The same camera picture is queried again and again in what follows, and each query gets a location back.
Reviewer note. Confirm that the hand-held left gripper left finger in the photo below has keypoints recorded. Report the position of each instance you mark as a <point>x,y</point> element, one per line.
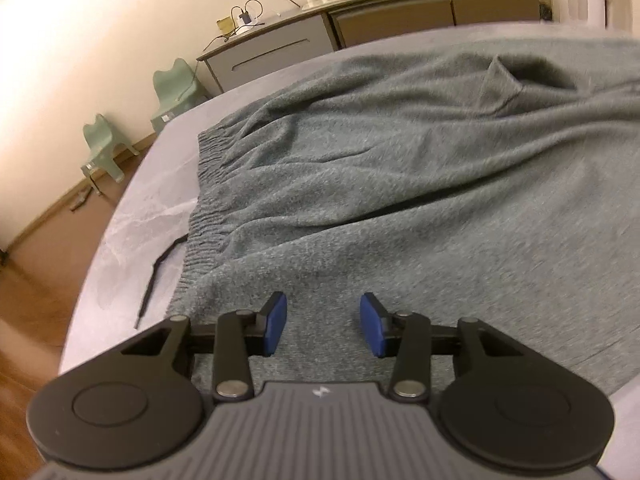
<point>277,322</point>

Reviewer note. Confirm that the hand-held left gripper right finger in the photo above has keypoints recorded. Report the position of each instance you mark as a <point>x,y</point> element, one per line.
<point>370,322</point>

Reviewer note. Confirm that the grey pants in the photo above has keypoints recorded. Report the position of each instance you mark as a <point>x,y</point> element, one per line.
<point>400,185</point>

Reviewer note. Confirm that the green plastic child chair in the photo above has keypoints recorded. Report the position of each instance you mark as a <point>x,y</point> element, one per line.
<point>100,136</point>
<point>172,91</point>

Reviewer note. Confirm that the grey sideboard cabinet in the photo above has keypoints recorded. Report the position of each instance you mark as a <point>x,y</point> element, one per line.
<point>280,45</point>

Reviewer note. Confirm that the white power strip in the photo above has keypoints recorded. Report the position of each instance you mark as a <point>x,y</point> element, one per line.
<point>247,25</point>

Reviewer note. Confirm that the yellow cup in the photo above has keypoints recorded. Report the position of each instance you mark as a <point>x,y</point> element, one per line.
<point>225,26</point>

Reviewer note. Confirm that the black bag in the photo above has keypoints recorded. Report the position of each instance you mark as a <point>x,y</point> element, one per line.
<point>545,11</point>

